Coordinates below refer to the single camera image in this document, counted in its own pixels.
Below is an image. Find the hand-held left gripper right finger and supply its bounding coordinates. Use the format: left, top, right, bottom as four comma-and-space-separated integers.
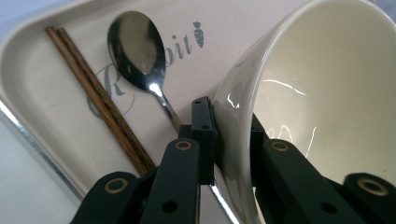
250, 113, 269, 188

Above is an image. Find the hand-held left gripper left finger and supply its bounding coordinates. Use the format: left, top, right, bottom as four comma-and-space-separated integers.
190, 96, 218, 185

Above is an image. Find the cream ceramic bowl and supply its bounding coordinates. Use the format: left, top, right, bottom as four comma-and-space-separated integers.
212, 0, 396, 224

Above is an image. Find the brown wooden chopstick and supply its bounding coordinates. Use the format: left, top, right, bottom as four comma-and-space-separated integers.
56, 27, 157, 172
45, 26, 148, 176

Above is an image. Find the silver metal spoon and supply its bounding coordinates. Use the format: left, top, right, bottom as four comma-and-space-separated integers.
106, 10, 241, 224

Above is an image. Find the beige tray with rabbit print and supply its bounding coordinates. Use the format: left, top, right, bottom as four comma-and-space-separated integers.
0, 0, 312, 224

